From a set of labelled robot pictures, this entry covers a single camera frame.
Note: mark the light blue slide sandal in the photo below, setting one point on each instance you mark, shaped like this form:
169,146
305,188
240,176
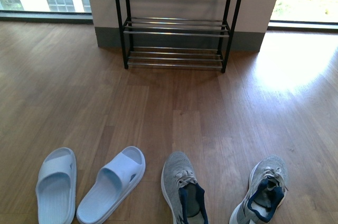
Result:
113,184
56,187

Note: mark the grey knit sneaker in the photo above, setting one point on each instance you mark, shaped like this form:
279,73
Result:
180,188
267,190

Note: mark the black metal shoe rack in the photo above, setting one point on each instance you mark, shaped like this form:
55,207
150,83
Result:
200,43

